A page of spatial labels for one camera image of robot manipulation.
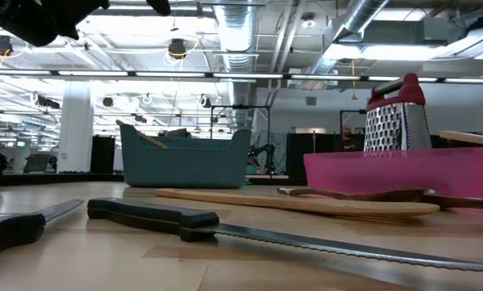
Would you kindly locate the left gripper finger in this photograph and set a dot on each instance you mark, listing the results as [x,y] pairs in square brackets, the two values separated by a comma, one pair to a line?
[160,6]

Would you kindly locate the person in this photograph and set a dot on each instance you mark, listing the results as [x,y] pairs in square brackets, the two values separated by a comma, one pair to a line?
[347,133]

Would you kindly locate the black cabinet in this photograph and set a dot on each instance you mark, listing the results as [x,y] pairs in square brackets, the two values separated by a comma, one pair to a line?
[102,155]
[306,155]

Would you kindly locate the background black metal frame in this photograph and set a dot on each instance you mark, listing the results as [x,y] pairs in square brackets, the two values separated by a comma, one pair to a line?
[241,106]

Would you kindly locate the silver ventilation duct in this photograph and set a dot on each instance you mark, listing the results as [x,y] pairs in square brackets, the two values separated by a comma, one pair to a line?
[235,24]
[362,14]

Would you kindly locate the wooden spatula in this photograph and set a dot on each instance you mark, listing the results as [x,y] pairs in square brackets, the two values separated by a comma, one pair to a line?
[467,137]

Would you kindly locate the dark wooden spoon white label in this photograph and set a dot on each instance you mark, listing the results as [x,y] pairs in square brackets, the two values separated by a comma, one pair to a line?
[467,202]

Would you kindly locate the red plastic tray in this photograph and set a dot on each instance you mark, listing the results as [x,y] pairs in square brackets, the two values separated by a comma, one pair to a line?
[387,171]

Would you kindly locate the slotted wooden spoon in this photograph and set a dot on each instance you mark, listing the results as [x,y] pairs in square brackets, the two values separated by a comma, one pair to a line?
[306,204]

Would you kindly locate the background black robot arm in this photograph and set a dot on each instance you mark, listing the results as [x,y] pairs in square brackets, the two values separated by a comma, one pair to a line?
[265,151]

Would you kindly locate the red-topped metal box grater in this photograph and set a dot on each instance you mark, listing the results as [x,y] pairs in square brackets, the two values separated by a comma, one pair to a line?
[387,125]

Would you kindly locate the black aluminium table frame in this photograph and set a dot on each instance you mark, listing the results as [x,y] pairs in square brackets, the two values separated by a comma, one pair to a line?
[64,178]

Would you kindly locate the teal plastic bin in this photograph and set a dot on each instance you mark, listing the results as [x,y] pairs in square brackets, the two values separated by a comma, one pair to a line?
[185,165]

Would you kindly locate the light wooden spork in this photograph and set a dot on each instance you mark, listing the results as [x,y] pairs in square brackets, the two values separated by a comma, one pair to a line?
[152,141]

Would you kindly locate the white pillar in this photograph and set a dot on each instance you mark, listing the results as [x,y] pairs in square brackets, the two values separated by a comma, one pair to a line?
[76,129]

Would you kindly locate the white light strip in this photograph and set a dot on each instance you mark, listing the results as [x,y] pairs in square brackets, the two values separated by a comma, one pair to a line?
[92,73]

